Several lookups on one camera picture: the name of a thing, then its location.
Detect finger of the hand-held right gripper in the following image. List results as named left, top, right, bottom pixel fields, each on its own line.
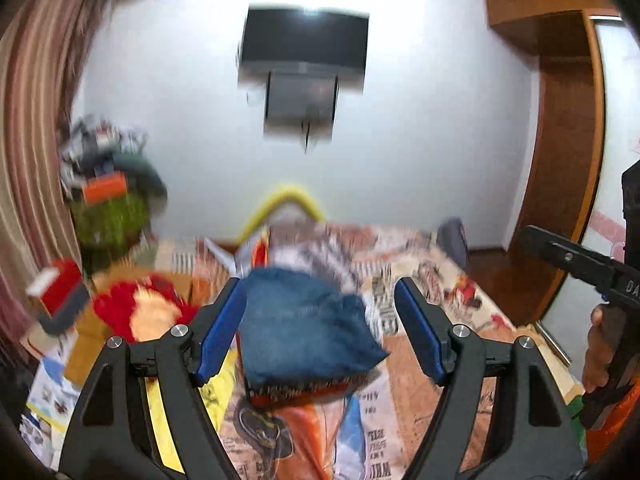
left=522, top=225, right=626, bottom=295

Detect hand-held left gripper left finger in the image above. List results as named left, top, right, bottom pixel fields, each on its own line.
left=57, top=276, right=248, bottom=480

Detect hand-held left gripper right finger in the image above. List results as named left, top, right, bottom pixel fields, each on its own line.
left=394, top=276, right=586, bottom=480

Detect blue denim jacket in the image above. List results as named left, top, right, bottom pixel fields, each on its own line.
left=237, top=266, right=391, bottom=391

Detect person's right forearm orange sleeve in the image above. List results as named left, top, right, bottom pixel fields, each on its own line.
left=585, top=387, right=640, bottom=467

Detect person's right hand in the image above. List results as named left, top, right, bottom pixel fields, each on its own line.
left=582, top=305, right=622, bottom=395

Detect printed blanket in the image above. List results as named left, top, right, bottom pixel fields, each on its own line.
left=150, top=220, right=586, bottom=480

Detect yellow cloth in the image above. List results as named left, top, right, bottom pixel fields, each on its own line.
left=149, top=345, right=240, bottom=477

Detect red yellow plush toy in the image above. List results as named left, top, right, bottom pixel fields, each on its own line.
left=91, top=271, right=202, bottom=345

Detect brown wooden door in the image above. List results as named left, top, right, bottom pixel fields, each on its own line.
left=484, top=0, right=622, bottom=358

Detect dark orange patterned folded cloth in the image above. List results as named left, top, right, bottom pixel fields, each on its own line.
left=244, top=372, right=373, bottom=407

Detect dark blue cushion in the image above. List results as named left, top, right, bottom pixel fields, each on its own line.
left=436, top=217, right=469, bottom=270

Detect red white box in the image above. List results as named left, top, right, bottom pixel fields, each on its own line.
left=25, top=258, right=92, bottom=337

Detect white printed cartons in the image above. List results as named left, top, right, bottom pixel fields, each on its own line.
left=19, top=355, right=83, bottom=467

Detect orange box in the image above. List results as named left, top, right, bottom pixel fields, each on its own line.
left=81, top=171, right=127, bottom=207

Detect clutter pile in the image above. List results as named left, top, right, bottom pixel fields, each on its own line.
left=59, top=114, right=169, bottom=202

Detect striped curtain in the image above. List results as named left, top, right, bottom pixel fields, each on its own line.
left=0, top=0, right=125, bottom=366

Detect pink heart wall sticker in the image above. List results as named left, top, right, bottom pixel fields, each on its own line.
left=590, top=210, right=628, bottom=261

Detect yellow bed rail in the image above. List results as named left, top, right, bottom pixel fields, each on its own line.
left=237, top=183, right=327, bottom=247

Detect grey wall shelf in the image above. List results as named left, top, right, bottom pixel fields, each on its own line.
left=263, top=71, right=342, bottom=155

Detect black wall television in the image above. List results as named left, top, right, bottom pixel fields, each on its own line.
left=237, top=5, right=372, bottom=95

